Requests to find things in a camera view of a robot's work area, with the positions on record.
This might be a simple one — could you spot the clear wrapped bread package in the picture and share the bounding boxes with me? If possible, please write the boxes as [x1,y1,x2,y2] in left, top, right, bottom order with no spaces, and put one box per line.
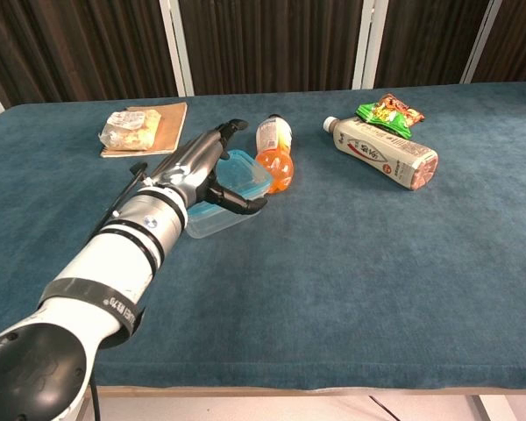
[97,109,163,152]

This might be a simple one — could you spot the brown spiral notebook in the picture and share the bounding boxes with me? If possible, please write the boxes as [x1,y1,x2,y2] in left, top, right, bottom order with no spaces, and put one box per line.
[99,102,189,159]

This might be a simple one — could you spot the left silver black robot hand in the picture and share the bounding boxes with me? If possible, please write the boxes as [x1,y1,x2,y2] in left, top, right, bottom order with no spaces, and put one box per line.
[142,118,271,217]

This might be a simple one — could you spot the green orange snack bag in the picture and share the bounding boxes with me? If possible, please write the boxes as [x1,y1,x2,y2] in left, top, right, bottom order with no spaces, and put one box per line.
[354,92,425,140]

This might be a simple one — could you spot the orange drink bottle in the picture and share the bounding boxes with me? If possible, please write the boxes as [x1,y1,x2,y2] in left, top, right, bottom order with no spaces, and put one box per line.
[254,113,295,195]

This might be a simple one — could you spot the beige milk tea bottle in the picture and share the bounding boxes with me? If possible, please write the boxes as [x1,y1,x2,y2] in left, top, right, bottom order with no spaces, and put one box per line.
[322,116,439,192]

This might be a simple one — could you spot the clear blue plastic container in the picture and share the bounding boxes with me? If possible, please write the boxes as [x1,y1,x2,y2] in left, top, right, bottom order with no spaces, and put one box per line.
[187,149,275,219]

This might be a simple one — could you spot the blue table cloth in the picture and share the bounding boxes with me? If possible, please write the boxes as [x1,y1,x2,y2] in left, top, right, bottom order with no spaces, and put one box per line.
[0,81,526,391]

